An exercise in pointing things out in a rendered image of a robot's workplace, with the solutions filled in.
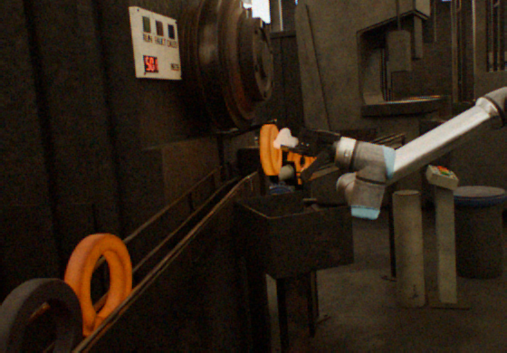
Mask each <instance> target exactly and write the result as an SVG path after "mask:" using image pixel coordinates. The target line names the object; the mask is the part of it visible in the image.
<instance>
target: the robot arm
mask: <svg viewBox="0 0 507 353"><path fill-rule="evenodd" d="M505 126H507V87H505V88H503V89H499V90H496V91H493V92H490V93H488V94H486V95H485V96H483V97H482V98H479V99H478V100H477V101H476V106H474V107H472V108H471V109H469V110H468V111H466V112H465V113H463V114H459V115H458V116H457V117H455V118H453V119H451V120H449V121H448V122H446V123H444V124H442V125H441V126H439V127H438V128H436V129H433V130H431V131H429V132H427V133H426V134H425V135H424V136H422V137H420V138H416V139H415V140H413V141H412V142H410V143H408V144H406V145H405V146H404V147H401V148H399V149H398V150H396V151H395V150H394V149H393V148H389V147H384V146H379V145H375V144H370V143H367V142H363V141H358V140H355V139H349V138H341V140H339V138H340V134H339V133H335V132H328V131H324V130H320V129H316V128H313V127H308V126H305V128H301V131H300V133H299V137H298V138H293V137H291V132H290V130H289V129H282V130H281V131H280V133H279V134H278V136H277V138H276V140H275V141H274V142H273V147H274V148H279V149H282V150H285V151H288V152H291V153H294V154H297V155H301V156H305V157H313V158H315V159H314V160H313V162H311V163H310V164H309V165H308V166H307V167H306V168H304V169H302V170H301V172H300V174H299V176H298V178H299V179H300V180H301V181H302V182H303V183H305V182H306V181H308V180H309V179H311V177H313V173H314V172H315V171H316V170H317V169H319V168H320V166H321V165H322V164H323V163H324V162H326V161H327V160H328V158H330V162H332V163H334V162H335V167H339V168H343V169H349V170H352V171H356V172H355V173H348V174H345V175H343V176H341V177H340V178H339V180H338V182H337V185H336V191H337V193H338V195H339V197H340V199H342V200H343V201H345V202H346V203H347V204H348V205H349V206H350V205H351V215H352V216H356V217H359V218H362V219H367V220H375V219H377V217H378V214H379V212H380V210H379V209H380V207H381V203H382V196H383V193H384V190H385V186H388V185H391V184H392V183H394V182H396V181H398V179H399V178H401V177H405V176H406V175H408V174H410V173H412V172H413V171H415V170H416V169H419V168H420V167H422V166H424V165H425V164H427V163H429V162H432V161H433V160H435V159H437V158H439V157H440V156H442V155H443V154H446V153H448V152H449V151H451V150H453V149H454V148H457V147H458V146H461V145H463V144H464V143H466V141H468V140H470V139H472V138H475V137H477V136H479V135H480V134H482V133H484V132H485V131H486V130H487V129H502V128H503V127H505ZM308 128H310V129H308ZM312 129H316V131H315V130H312ZM328 147H330V148H328ZM321 151H322V152H321ZM320 152H321V153H320ZM319 154H320V155H319Z"/></svg>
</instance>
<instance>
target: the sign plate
mask: <svg viewBox="0 0 507 353"><path fill-rule="evenodd" d="M129 14H130V21H131V30H132V45H133V52H134V61H135V68H136V76H137V78H141V79H154V80H181V78H182V76H181V71H180V62H179V45H178V37H177V21H176V20H174V19H171V18H169V17H166V16H162V15H159V14H155V13H152V12H150V11H147V10H145V9H142V8H139V7H133V6H131V7H130V8H129ZM143 16H145V17H147V18H149V19H150V26H151V32H145V29H144V22H143ZM156 21H158V22H161V23H163V34H164V35H161V34H158V31H157V23H156ZM169 24H171V25H174V29H175V37H176V38H175V39H174V38H171V37H170V36H169V28H168V25H169ZM147 57H148V59H147V62H148V63H147V62H146V58H147ZM150 58H152V59H150ZM149 59H150V61H149ZM152 60H153V61H152ZM148 64H149V67H148ZM150 64H151V69H152V70H153V64H154V71H152V70H151V69H150ZM157 66H158V69H157ZM148 69H149V71H148Z"/></svg>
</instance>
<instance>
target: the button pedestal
mask: <svg viewBox="0 0 507 353"><path fill-rule="evenodd" d="M435 169H436V170H435ZM434 170H435V171H437V172H438V173H436V172H434ZM448 173H449V175H450V176H446V175H443V174H441V173H440V170H439V169H438V168H437V167H435V168H434V169H432V166H428V169H427V171H426V177H427V180H428V182H429V184H431V185H435V233H436V259H437V284H438V291H428V292H427V296H428V300H429V305H430V309H440V310H470V308H469V306H468V304H467V301H466V298H465V296H464V293H463V292H456V275H455V245H454V191H455V190H456V188H457V183H458V179H457V177H456V176H455V175H454V173H453V172H452V171H449V170H448Z"/></svg>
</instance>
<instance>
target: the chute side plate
mask: <svg viewBox="0 0 507 353"><path fill-rule="evenodd" d="M251 179H252V184H251ZM252 188H253V191H252ZM259 189H260V178H259V175H256V176H254V177H252V178H250V179H249V180H247V182H245V183H243V184H241V185H240V187H239V188H238V189H237V191H235V192H234V193H233V195H232V196H231V197H230V198H229V199H227V200H226V201H225V203H224V205H223V206H221V207H220V208H219V209H218V210H217V212H216V213H215V214H213V215H212V216H211V217H210V219H209V221H207V222H206V223H205V224H204V225H203V227H202V228H200V229H199V230H198V231H197V232H196V234H195V236H193V237H192V238H191V239H190V240H189V241H188V242H187V243H186V244H185V245H184V246H183V247H182V248H181V249H180V252H178V253H177V254H176V255H175V256H174V257H173V258H172V259H171V260H170V261H169V262H168V263H167V264H166V266H165V267H164V268H163V269H162V270H161V271H160V272H159V273H158V274H157V275H156V276H155V277H154V278H153V279H152V280H151V281H150V282H149V283H148V285H147V286H146V287H145V288H144V289H143V290H142V291H140V293H139V294H138V295H137V296H136V298H135V299H133V300H132V302H131V303H130V304H129V305H128V306H127V307H126V308H124V310H123V311H122V312H121V314H120V315H119V316H117V317H116V319H115V320H114V321H113V322H112V323H111V324H109V325H108V327H107V328H106V329H105V330H104V331H103V332H102V333H101V334H100V335H99V336H98V337H97V338H96V339H95V340H94V341H93V342H92V343H91V344H90V346H89V347H88V348H87V349H86V350H84V351H83V352H82V353H131V352H132V351H133V349H134V348H136V347H137V345H138V344H139V342H140V341H141V340H142V339H143V338H144V337H145V336H146V335H147V332H148V331H149V330H150V329H151V328H152V326H153V325H154V324H155V322H156V321H157V320H158V318H159V317H160V316H161V315H162V314H163V312H164V311H165V309H166V308H167V307H168V306H169V305H170V304H171V301H172V300H173V299H175V298H176V296H177V295H178V294H179V292H180V291H181V290H182V289H183V288H184V287H185V285H186V284H187V282H188V281H189V280H190V278H191V277H192V276H193V275H194V274H195V270H194V260H195V259H197V258H198V257H199V256H201V255H203V261H204V260H205V259H206V258H207V257H208V256H209V255H210V253H211V252H212V251H213V250H214V249H215V248H216V246H217V244H218V243H219V242H220V241H221V240H222V239H223V237H224V236H225V234H226V233H227V232H228V230H229V229H230V228H232V226H233V224H234V211H233V200H235V199H247V198H253V197H255V193H254V192H255V191H257V190H259ZM260 196H261V189H260Z"/></svg>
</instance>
